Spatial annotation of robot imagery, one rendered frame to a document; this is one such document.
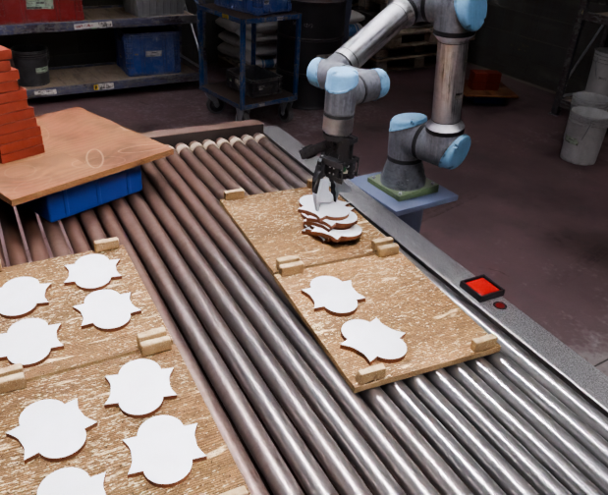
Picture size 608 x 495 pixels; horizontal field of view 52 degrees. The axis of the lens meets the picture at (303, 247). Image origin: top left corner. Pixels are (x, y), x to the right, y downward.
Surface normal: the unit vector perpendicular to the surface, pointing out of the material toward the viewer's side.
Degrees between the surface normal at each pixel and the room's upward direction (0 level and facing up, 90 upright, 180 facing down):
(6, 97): 90
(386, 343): 0
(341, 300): 0
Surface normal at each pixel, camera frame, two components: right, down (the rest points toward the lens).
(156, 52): 0.47, 0.48
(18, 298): 0.06, -0.86
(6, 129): 0.77, 0.37
